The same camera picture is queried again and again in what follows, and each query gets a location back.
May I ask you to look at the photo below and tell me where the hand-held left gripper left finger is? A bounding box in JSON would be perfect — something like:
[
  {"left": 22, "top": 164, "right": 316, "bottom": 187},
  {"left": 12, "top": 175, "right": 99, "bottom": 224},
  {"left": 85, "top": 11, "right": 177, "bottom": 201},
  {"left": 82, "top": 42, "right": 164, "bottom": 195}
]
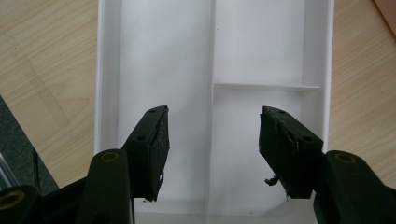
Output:
[{"left": 120, "top": 105, "right": 171, "bottom": 203}]

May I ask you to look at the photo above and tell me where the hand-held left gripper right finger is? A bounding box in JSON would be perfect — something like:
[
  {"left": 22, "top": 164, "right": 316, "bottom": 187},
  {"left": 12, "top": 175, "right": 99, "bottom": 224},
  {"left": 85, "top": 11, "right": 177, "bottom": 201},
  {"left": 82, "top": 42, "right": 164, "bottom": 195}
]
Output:
[{"left": 258, "top": 105, "right": 325, "bottom": 200}]

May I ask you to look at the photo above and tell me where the white divided tray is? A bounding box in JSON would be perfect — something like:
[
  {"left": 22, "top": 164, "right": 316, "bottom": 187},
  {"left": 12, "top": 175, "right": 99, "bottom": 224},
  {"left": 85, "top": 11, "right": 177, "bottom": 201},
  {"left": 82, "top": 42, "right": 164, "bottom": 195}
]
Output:
[{"left": 93, "top": 0, "right": 335, "bottom": 224}]

